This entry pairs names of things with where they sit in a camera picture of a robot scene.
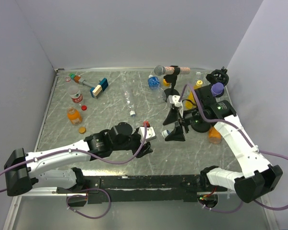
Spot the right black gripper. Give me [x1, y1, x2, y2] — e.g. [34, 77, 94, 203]
[163, 105, 204, 142]

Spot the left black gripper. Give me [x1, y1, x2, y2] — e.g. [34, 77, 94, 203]
[112, 126, 153, 158]

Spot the orange bottle cap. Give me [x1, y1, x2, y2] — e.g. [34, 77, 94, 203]
[78, 126, 86, 134]

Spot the orange bottle with barcode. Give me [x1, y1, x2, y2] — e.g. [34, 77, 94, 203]
[67, 107, 82, 125]

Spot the red label water bottle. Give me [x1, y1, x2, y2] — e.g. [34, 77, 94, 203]
[67, 85, 83, 104]

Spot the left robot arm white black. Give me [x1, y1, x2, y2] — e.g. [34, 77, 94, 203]
[4, 122, 156, 196]

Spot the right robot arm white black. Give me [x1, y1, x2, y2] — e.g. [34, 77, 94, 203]
[162, 85, 283, 203]

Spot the yellow juice bottle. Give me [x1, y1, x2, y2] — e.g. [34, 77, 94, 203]
[185, 80, 203, 110]

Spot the blue label water bottle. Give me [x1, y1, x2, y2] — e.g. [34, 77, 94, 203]
[148, 75, 166, 103]

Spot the orange bottle lying right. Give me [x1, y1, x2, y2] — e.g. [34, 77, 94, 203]
[208, 126, 222, 144]

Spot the clear bottle back right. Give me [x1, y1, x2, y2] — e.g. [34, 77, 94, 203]
[196, 71, 203, 86]

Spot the small yellow toy piece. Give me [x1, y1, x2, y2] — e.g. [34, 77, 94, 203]
[163, 79, 171, 87]

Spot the purple microphone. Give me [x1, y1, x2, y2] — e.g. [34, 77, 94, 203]
[211, 82, 224, 97]

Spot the glitter pink microphone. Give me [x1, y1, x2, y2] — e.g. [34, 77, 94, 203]
[154, 65, 191, 76]

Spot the black empty clip stand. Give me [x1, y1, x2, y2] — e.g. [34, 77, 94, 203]
[206, 67, 229, 88]

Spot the toy brick hammer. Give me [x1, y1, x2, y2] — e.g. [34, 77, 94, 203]
[70, 74, 108, 99]

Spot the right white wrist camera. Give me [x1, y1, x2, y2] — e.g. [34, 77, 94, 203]
[167, 95, 184, 116]

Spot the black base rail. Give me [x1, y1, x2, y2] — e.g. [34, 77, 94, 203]
[55, 174, 221, 204]

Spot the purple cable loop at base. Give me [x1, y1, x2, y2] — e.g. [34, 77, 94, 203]
[66, 188, 111, 219]

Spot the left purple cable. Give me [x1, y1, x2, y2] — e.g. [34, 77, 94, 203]
[0, 124, 148, 194]

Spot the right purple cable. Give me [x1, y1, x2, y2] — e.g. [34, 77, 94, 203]
[179, 83, 288, 214]

